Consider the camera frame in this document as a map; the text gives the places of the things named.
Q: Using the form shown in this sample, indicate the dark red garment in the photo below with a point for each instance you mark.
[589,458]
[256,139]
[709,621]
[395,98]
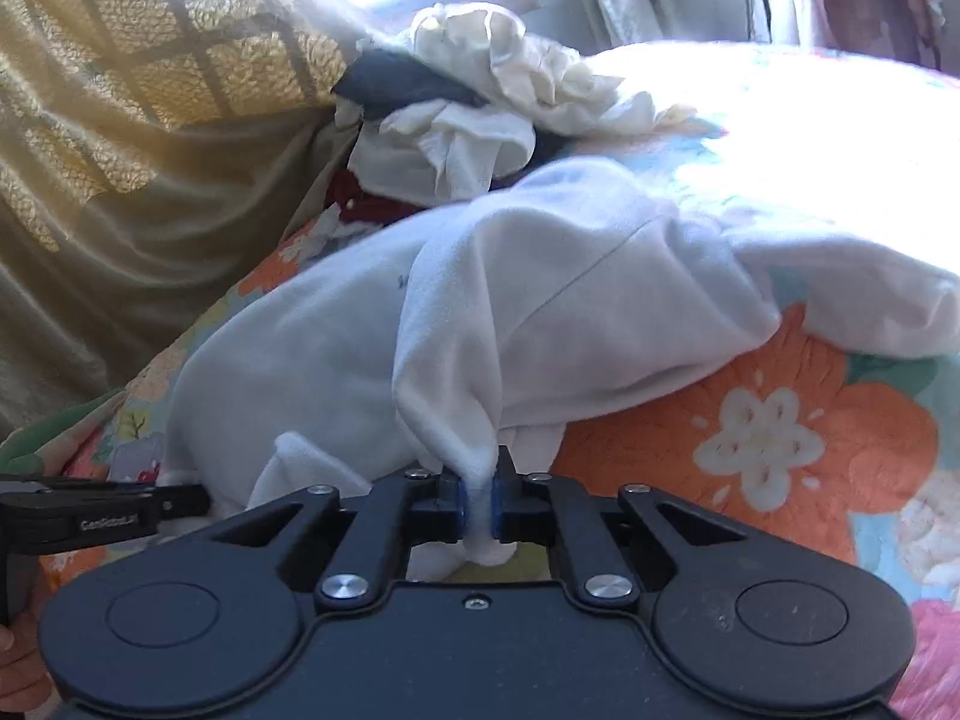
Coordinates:
[375,202]

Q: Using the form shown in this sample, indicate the cream printed shirt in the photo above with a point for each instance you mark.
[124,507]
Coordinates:
[525,67]

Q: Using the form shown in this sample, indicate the person's left hand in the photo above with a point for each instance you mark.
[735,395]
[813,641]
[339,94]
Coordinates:
[19,671]

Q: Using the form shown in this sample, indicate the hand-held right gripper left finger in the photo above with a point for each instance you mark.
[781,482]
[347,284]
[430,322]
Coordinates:
[458,504]

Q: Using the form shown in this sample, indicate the dark grey garment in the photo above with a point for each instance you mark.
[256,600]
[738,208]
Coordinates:
[405,79]

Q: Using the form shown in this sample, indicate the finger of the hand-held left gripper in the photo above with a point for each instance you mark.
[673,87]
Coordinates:
[184,501]

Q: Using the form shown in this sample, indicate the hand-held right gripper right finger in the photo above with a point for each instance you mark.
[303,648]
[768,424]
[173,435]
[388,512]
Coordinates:
[496,506]

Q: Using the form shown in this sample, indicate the floral quilt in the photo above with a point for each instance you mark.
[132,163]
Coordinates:
[825,427]

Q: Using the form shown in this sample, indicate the white sheer cloth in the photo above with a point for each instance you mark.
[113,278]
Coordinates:
[435,150]

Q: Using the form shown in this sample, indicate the beige curtain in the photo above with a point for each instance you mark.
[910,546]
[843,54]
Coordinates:
[150,240]

